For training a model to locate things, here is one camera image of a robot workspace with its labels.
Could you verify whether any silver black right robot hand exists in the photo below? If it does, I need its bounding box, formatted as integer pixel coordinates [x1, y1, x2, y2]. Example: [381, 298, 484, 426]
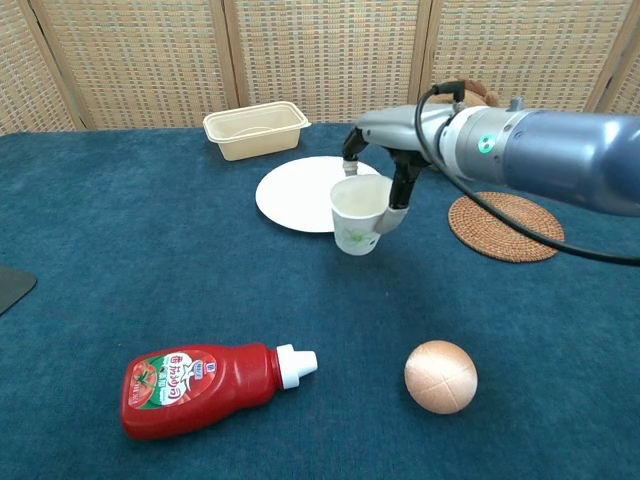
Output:
[341, 104, 451, 236]

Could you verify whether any white paper cup green flower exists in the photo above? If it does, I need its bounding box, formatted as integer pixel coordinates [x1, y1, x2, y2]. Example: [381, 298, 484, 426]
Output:
[329, 174, 395, 257]

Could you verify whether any white round plate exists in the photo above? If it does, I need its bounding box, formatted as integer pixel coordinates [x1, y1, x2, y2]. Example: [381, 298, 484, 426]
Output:
[254, 155, 386, 235]

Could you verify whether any woven rattan coaster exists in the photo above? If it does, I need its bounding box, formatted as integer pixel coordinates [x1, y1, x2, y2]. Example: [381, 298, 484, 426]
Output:
[447, 191, 566, 263]

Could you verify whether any peach round ball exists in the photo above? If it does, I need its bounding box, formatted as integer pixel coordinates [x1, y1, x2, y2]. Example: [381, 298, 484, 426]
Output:
[403, 339, 479, 416]

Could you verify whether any brown plush animal toy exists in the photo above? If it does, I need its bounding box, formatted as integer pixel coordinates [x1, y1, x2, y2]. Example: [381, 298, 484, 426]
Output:
[439, 78, 501, 107]

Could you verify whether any woven bamboo folding screen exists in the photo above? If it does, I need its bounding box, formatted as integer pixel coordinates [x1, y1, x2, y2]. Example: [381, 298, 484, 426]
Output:
[0, 0, 640, 136]

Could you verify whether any beige plastic food container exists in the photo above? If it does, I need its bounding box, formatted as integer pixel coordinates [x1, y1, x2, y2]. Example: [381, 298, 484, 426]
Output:
[202, 100, 312, 163]

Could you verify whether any blue table cloth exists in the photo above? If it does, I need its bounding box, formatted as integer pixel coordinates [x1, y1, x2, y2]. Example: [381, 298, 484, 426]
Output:
[0, 118, 640, 480]

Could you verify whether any red ketchup squeeze bottle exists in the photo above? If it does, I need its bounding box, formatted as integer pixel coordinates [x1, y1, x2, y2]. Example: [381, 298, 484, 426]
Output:
[119, 341, 319, 442]

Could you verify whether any dark grey flat mat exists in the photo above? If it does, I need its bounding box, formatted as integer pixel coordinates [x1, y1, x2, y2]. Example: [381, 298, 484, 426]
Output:
[0, 265, 39, 317]

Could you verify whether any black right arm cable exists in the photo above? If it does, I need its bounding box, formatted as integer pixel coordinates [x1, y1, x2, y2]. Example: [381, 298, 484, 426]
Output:
[414, 81, 640, 267]

